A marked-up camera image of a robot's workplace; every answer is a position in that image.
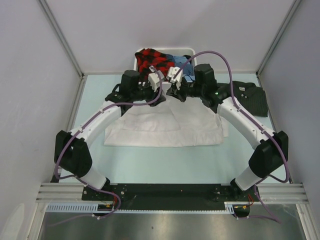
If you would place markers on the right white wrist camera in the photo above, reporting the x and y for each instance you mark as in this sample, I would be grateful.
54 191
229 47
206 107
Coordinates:
174 76

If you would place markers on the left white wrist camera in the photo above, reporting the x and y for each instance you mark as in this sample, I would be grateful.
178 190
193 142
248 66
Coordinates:
155 77

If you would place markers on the aluminium corner post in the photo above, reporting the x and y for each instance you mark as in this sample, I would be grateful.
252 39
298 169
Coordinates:
278 36
43 4

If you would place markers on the red black plaid shirt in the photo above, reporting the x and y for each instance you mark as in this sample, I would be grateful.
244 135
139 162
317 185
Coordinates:
148 57

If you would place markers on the left aluminium corner post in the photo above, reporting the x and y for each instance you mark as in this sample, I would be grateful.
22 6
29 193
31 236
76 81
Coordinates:
43 4

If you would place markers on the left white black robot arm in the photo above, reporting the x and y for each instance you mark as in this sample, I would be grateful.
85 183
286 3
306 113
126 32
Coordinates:
72 149

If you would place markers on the folded black striped shirt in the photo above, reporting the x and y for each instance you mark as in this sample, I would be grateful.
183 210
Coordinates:
251 97

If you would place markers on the white plastic bin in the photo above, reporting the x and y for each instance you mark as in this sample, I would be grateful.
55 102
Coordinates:
177 55

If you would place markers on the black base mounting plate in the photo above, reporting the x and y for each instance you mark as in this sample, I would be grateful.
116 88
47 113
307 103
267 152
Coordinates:
179 197

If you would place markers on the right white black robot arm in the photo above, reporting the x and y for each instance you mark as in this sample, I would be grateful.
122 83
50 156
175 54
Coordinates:
270 148

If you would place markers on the right aluminium corner post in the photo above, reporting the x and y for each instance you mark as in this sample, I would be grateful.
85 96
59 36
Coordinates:
278 36

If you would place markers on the aluminium front rail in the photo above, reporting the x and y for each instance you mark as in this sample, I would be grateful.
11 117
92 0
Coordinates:
270 193

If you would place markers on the white long sleeve shirt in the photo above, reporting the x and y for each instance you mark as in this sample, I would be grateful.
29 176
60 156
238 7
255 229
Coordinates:
171 123

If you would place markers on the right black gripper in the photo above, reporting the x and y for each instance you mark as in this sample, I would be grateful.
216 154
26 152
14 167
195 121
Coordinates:
178 93

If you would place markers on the white slotted cable duct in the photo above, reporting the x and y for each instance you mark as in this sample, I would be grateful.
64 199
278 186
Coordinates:
96 208

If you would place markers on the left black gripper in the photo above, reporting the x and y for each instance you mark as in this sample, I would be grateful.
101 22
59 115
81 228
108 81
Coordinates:
154 95

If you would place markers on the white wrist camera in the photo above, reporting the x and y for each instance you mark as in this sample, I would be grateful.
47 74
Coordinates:
155 77
174 76

